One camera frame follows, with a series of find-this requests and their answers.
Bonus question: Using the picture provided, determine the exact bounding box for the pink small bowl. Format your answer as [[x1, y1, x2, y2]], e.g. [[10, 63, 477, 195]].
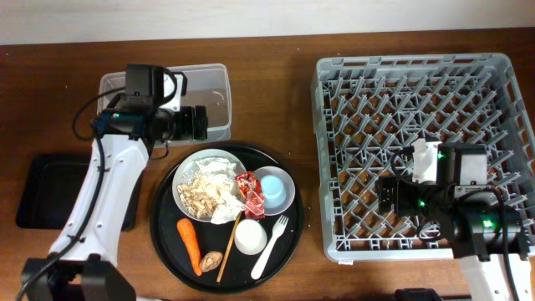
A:
[[254, 166, 296, 216]]

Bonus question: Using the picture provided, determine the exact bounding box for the white plastic fork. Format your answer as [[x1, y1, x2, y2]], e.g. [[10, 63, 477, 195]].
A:
[[251, 215, 289, 280]]

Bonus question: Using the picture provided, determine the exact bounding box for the white cup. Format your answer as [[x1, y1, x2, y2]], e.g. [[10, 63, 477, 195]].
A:
[[234, 219, 267, 256]]

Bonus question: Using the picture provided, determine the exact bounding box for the round black tray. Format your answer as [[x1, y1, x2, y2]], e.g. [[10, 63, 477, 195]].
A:
[[150, 142, 304, 294]]

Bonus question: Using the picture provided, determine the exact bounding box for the wooden chopstick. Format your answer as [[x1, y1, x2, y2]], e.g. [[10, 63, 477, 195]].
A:
[[217, 212, 242, 283]]

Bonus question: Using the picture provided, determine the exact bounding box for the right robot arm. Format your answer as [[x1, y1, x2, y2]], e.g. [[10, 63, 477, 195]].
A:
[[375, 143, 533, 300]]

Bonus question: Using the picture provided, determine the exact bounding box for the clear plastic bin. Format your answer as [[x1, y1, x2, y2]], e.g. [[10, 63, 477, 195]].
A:
[[96, 63, 232, 150]]

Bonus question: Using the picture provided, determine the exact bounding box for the brown shiitake mushroom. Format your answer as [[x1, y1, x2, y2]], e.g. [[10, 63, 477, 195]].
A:
[[199, 251, 223, 273]]

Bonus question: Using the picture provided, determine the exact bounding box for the red snack wrapper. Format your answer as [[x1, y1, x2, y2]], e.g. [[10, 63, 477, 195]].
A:
[[235, 171, 265, 220]]

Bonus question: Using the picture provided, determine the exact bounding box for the light blue cup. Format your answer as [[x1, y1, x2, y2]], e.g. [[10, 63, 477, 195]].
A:
[[261, 175, 286, 208]]

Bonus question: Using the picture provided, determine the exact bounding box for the orange carrot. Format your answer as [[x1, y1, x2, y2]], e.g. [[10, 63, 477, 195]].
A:
[[176, 218, 202, 276]]

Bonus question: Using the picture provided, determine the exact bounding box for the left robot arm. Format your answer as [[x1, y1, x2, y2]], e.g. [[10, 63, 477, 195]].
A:
[[16, 64, 207, 300]]

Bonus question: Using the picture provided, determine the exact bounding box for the grey dishwasher rack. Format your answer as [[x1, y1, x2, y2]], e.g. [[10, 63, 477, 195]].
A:
[[311, 54, 534, 263]]

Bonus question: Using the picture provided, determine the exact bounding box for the grey bowl with food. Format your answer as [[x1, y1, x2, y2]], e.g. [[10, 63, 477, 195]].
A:
[[171, 149, 246, 222]]

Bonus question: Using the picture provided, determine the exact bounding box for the black rectangular tray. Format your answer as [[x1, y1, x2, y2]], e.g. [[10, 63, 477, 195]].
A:
[[15, 153, 137, 232]]

